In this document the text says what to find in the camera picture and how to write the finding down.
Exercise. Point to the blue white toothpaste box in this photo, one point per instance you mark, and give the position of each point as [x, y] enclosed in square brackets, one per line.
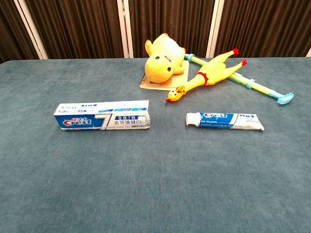
[126, 120]

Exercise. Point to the blue white toothpaste tube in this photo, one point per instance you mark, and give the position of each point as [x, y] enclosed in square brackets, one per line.
[226, 120]

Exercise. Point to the tan spiral notebook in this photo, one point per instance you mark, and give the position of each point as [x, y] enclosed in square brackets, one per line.
[181, 78]

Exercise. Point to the yellow plush duck toy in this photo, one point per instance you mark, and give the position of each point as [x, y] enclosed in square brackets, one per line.
[161, 60]

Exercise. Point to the blue felt table cover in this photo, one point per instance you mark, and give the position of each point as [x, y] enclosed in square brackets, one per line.
[155, 182]

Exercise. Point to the yellow rubber chicken toy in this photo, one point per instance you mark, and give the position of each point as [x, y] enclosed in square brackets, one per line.
[213, 71]

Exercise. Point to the blue green yellow toy stick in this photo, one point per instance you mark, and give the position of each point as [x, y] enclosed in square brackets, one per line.
[261, 87]

